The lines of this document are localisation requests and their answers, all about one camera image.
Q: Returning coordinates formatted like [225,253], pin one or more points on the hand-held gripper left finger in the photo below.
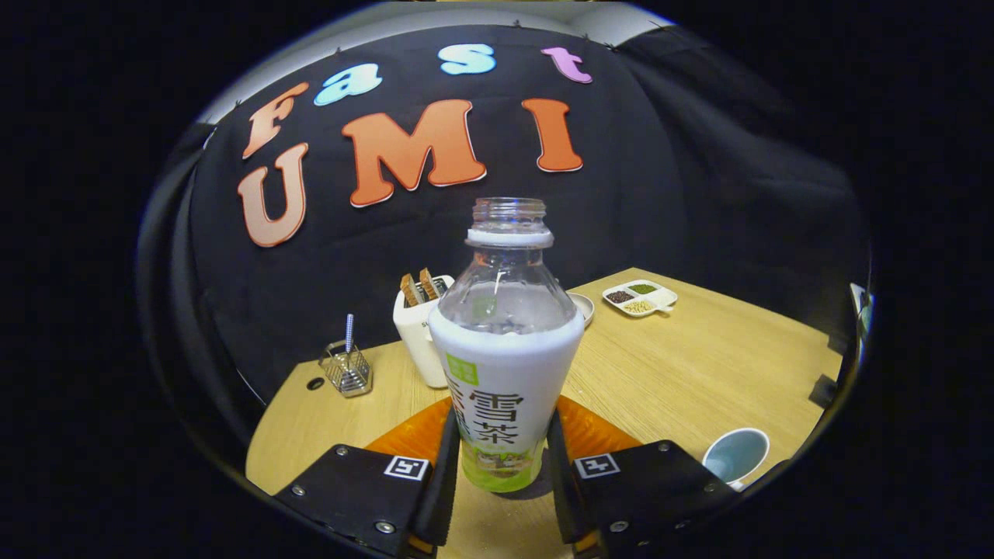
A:
[443,489]

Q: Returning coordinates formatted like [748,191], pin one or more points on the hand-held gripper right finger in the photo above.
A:
[562,489]

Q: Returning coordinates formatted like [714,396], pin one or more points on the clear juice bottle white label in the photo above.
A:
[505,380]

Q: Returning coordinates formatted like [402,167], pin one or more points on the white cup blue inside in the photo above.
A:
[734,454]

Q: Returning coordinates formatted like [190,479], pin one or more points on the wooden table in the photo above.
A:
[699,373]

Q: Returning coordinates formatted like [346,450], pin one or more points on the round plate with red food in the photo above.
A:
[584,309]

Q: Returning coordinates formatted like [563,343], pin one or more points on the striped straw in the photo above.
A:
[349,332]

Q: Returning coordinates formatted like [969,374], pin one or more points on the brown bread slice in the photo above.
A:
[411,289]
[429,283]

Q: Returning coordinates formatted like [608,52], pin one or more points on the white divided dish with grains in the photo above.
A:
[641,298]

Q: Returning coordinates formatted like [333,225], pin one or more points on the black block at table edge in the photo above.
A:
[823,390]

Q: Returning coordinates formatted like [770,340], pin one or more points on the black backdrop cloth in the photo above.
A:
[660,194]

